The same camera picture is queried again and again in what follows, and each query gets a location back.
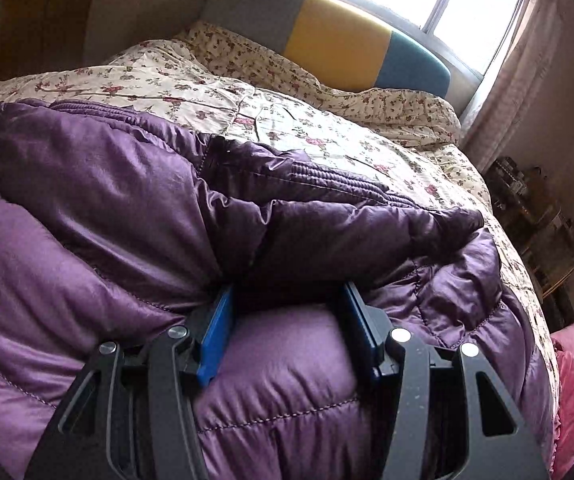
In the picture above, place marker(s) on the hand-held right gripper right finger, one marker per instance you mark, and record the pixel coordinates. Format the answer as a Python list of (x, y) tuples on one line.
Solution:
[(364, 332)]

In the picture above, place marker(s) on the window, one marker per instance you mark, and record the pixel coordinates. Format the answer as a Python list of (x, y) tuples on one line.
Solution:
[(442, 0)]

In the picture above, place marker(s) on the purple puffer jacket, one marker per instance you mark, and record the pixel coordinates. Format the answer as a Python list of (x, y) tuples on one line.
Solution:
[(117, 240)]

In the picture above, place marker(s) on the wooden wardrobe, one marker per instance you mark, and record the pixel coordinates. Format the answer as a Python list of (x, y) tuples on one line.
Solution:
[(22, 25)]

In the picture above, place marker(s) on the grey yellow blue padded headboard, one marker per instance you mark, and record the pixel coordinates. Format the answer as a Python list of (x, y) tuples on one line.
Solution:
[(337, 42)]

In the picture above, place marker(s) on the small floral print duvet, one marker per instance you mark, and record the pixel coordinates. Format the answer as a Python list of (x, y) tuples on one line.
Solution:
[(317, 67)]

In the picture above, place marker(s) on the cluttered wooden desk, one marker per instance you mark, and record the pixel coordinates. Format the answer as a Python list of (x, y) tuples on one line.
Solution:
[(532, 220)]

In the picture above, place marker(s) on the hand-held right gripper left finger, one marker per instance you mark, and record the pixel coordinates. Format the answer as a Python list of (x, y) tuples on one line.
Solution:
[(216, 332)]

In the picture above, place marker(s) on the pink patterned curtain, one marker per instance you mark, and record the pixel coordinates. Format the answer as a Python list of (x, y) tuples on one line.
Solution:
[(512, 75)]

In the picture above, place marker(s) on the bed with floral quilt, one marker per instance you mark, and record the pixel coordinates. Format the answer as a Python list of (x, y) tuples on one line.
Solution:
[(317, 130)]

